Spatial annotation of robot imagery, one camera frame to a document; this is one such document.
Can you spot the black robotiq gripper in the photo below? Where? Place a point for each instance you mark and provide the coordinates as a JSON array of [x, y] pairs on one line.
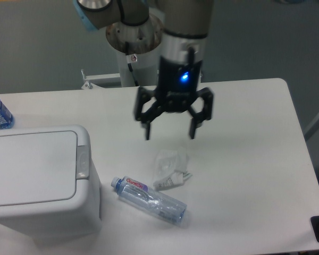
[[176, 91]]

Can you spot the white plastic trash can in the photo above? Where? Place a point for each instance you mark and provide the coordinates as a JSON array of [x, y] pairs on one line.
[[49, 187]]

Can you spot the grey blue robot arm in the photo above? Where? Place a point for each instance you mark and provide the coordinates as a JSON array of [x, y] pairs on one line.
[[184, 19]]

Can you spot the crumpled clear plastic wrapper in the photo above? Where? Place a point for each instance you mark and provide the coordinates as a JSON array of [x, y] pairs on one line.
[[171, 169]]

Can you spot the clear empty water bottle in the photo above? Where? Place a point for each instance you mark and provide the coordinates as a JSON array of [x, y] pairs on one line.
[[153, 202]]

